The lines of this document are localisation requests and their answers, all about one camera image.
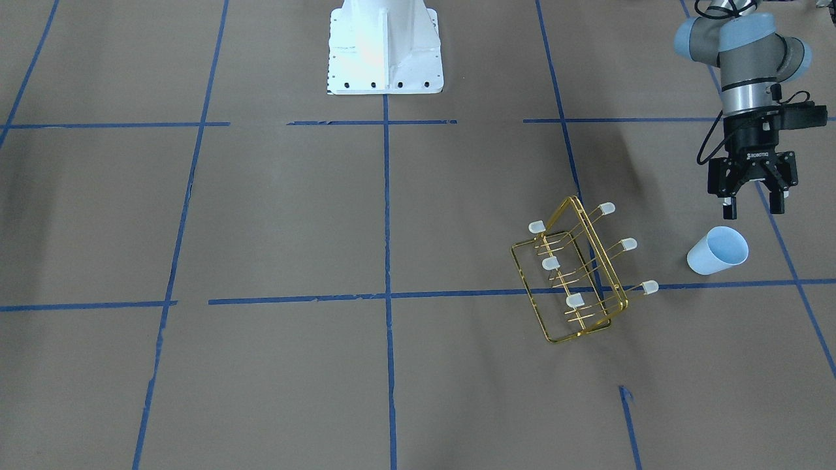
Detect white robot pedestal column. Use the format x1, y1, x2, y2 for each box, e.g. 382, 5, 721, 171
327, 1, 445, 95

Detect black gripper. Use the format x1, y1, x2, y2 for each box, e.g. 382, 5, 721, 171
707, 115, 798, 220

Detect gold wire cup holder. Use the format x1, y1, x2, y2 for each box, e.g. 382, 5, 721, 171
510, 195, 661, 344

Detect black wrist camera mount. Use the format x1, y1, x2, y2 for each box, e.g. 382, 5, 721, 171
776, 90, 829, 131

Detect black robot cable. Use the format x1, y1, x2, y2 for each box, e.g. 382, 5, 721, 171
696, 111, 727, 165

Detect light blue plastic cup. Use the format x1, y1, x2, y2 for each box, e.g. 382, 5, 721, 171
686, 226, 750, 275

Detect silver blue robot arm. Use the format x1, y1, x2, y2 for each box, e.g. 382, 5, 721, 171
674, 1, 828, 220

